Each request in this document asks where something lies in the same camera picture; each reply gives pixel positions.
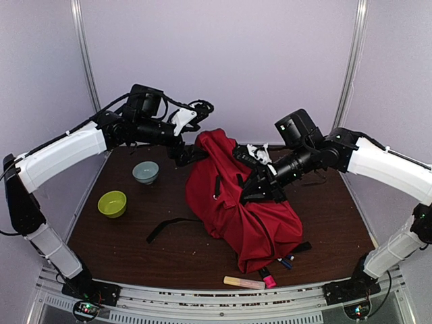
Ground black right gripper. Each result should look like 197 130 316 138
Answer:
235 142 317 204

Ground lime green bowl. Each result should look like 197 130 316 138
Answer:
97 190 127 219

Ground left aluminium frame post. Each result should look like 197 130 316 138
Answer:
70 0 101 112

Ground aluminium frame post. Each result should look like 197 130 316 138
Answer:
70 0 101 112
332 0 369 129

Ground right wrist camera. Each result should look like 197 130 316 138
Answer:
233 143 273 168

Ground blue capped marker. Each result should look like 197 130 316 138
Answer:
277 258 292 270

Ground red student backpack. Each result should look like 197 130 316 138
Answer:
185 129 312 273

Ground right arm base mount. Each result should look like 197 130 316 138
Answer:
322 279 381 306

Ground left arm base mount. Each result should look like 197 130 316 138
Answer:
61 281 121 306

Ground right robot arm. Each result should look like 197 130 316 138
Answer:
240 109 431 298

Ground beige highlighter marker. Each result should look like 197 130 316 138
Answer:
223 276 266 290

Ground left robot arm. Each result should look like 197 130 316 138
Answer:
1 84 214 300

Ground pink black highlighter marker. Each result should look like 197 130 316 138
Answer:
259 267 277 289

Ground right aluminium frame post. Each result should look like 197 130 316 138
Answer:
332 0 369 129

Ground light blue ceramic bowl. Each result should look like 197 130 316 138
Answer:
132 161 159 185

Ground front aluminium rail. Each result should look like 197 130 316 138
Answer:
26 266 416 324

